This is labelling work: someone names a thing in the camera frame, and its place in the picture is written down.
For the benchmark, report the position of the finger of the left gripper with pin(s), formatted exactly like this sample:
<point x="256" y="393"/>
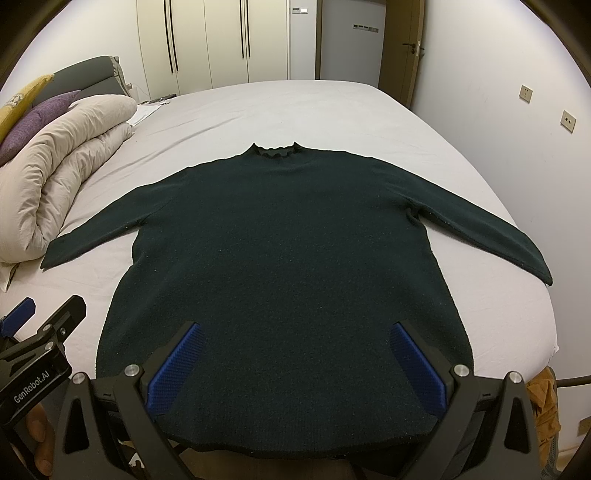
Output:
<point x="13" y="321"/>

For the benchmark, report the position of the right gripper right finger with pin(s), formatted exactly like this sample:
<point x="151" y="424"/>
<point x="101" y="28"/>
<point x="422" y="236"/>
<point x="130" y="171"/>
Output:
<point x="445" y="391"/>

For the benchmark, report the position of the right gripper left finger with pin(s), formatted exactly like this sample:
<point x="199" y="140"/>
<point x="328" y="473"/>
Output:
<point x="142" y="392"/>

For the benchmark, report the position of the dark green sweater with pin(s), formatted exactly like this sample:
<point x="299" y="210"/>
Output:
<point x="295" y="264"/>

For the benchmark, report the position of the person's left hand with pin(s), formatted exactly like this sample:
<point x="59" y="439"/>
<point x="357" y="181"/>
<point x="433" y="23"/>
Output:
<point x="42" y="432"/>

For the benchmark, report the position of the orange-brown garment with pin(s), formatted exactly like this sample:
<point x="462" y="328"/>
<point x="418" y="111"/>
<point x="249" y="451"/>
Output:
<point x="542" y="393"/>

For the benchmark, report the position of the beige folded duvet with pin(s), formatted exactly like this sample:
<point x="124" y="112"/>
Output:
<point x="39" y="185"/>

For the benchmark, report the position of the purple cushion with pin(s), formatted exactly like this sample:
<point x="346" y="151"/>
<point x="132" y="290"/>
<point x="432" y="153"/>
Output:
<point x="33" y="121"/>

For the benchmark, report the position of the yellow cushion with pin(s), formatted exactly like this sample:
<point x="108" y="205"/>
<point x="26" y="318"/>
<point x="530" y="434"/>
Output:
<point x="17" y="105"/>

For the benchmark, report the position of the dark grey headboard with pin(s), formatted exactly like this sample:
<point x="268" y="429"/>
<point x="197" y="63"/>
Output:
<point x="95" y="76"/>

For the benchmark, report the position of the cream wardrobe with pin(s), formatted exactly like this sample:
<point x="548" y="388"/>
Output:
<point x="190" y="46"/>

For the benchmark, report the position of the white refrigerator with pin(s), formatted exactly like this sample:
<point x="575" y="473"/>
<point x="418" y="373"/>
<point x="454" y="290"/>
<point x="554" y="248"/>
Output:
<point x="336" y="40"/>

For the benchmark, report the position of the brown wooden door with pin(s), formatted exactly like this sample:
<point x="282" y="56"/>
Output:
<point x="402" y="48"/>

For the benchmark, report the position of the wall socket lower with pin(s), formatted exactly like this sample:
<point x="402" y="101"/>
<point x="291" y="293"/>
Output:
<point x="568" y="121"/>

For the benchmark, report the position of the wall socket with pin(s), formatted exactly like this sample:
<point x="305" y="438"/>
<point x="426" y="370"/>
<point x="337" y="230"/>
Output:
<point x="526" y="93"/>
<point x="568" y="121"/>

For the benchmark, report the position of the wall socket upper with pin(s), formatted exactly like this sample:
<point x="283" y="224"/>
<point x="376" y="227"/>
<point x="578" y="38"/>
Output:
<point x="526" y="93"/>

